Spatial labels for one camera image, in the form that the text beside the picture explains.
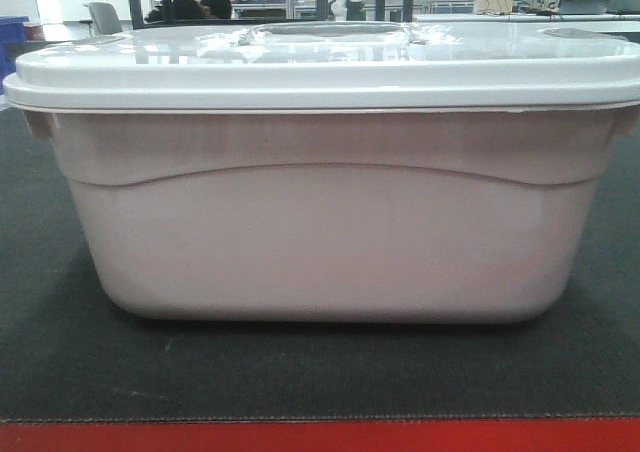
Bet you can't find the white plastic storage bin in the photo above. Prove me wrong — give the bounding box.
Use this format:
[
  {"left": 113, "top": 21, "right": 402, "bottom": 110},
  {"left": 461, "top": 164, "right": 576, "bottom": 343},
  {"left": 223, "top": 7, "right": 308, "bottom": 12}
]
[{"left": 26, "top": 106, "right": 639, "bottom": 323}]

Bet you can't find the grey office chair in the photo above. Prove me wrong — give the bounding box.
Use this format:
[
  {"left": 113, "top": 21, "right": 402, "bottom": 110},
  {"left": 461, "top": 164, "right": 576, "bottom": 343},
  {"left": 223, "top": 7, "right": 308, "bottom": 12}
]
[{"left": 85, "top": 2, "right": 123, "bottom": 35}]

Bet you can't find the person in black clothes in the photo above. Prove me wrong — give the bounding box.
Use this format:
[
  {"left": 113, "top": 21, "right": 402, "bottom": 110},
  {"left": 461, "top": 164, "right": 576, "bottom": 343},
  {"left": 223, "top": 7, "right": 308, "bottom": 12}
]
[{"left": 172, "top": 0, "right": 232, "bottom": 20}]

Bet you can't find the white bin lid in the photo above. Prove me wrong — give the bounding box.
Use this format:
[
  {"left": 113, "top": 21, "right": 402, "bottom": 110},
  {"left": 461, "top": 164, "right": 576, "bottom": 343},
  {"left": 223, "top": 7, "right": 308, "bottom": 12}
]
[{"left": 3, "top": 21, "right": 639, "bottom": 114}]

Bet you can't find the black table mat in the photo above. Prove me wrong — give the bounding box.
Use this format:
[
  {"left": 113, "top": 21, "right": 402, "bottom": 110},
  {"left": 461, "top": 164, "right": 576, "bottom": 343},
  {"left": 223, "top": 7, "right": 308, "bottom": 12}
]
[{"left": 1, "top": 109, "right": 639, "bottom": 423}]

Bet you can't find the blue bin left edge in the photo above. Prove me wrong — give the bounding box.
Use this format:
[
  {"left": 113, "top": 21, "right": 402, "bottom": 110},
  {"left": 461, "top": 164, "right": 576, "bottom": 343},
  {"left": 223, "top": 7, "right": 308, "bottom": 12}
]
[{"left": 0, "top": 15, "right": 29, "bottom": 79}]

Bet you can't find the red table edge strip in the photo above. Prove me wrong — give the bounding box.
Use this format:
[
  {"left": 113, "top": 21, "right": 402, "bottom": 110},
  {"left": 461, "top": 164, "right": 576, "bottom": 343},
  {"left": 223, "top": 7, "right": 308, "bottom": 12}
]
[{"left": 1, "top": 418, "right": 639, "bottom": 451}]

